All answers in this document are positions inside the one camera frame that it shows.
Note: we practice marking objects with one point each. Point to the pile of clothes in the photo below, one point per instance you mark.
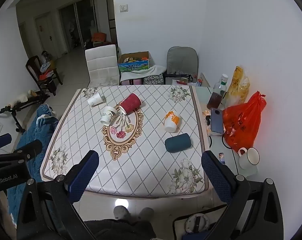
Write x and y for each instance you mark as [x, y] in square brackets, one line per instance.
[47, 70]

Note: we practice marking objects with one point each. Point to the black floor stand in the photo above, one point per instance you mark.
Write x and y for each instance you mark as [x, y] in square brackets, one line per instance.
[18, 106]

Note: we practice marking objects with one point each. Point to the red ribbed cup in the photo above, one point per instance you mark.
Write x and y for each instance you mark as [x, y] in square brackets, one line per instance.
[130, 104]

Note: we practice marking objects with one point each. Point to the orange plastic bag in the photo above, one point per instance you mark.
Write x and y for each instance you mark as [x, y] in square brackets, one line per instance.
[243, 125]

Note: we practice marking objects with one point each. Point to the orange box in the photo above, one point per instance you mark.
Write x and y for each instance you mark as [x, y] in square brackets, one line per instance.
[99, 37]

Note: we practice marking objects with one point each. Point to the clear bottle with green label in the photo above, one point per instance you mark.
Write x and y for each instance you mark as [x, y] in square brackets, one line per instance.
[220, 86]

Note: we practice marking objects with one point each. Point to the white light switch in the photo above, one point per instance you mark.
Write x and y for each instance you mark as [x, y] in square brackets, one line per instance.
[123, 8]

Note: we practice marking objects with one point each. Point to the floral diamond-pattern tablecloth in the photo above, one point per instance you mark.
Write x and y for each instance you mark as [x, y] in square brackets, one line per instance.
[146, 162]

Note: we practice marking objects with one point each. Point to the white cup with leaf print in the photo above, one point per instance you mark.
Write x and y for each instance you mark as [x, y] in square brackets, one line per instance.
[108, 115]

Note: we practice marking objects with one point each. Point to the cardboard box with blue print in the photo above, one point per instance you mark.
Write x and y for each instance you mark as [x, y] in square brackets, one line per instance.
[134, 66]

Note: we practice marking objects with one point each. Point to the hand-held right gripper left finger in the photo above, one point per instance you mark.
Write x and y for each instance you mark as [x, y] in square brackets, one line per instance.
[82, 176]

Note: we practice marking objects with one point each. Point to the grey smartphone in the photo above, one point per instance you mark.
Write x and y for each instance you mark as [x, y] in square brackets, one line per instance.
[217, 121]

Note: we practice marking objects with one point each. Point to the wooden door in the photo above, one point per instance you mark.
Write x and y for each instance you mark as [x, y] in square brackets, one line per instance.
[46, 35]

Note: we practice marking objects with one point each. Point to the white cloth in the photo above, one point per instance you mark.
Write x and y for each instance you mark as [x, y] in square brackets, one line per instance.
[151, 70]

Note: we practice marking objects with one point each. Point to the plain white paper cup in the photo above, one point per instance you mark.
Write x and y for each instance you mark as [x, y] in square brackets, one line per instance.
[96, 100]

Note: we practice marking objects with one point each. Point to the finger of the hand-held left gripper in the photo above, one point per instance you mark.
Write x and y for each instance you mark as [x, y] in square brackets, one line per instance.
[28, 150]
[1, 140]

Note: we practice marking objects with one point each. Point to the dark teal cup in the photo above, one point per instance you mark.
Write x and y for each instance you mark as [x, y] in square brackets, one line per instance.
[178, 143]

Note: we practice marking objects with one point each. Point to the orange and white cup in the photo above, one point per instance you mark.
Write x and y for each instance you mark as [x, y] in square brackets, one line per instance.
[171, 121]

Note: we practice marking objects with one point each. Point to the yellow plastic bag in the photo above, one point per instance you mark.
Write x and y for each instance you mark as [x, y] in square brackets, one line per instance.
[237, 87]

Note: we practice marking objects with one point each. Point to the dark wooden chair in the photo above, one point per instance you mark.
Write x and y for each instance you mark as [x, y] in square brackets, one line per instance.
[33, 66]

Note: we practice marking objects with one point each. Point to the grey cushioned chair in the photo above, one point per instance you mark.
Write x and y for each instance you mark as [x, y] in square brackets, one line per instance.
[182, 60]

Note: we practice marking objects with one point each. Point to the bottle of brown liquid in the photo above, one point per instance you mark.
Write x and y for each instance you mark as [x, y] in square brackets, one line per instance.
[214, 100]

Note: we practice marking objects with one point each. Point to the white padded chair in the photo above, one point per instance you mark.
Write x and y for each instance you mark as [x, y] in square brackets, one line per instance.
[102, 63]

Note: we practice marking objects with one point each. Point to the sliding glass door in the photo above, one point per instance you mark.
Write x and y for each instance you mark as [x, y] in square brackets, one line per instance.
[77, 25]

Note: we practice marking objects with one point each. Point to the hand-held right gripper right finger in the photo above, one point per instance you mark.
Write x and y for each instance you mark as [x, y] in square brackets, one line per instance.
[215, 177]

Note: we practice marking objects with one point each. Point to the person's dark trouser legs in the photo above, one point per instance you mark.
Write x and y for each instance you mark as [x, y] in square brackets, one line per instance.
[118, 230]

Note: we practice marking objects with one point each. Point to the blue knitted blanket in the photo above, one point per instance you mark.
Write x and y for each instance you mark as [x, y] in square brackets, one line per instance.
[32, 135]

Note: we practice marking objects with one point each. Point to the grey slipper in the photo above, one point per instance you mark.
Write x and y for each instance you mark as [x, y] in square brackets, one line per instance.
[121, 212]
[146, 214]

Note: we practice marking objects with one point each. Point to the black and white patterned bag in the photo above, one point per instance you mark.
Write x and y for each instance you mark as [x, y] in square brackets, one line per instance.
[153, 79]

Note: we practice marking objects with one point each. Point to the white mug with dark rim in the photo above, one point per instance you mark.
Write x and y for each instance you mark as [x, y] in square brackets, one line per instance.
[248, 158]

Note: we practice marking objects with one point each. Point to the small printed card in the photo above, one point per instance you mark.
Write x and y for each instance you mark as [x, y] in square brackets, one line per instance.
[222, 158]

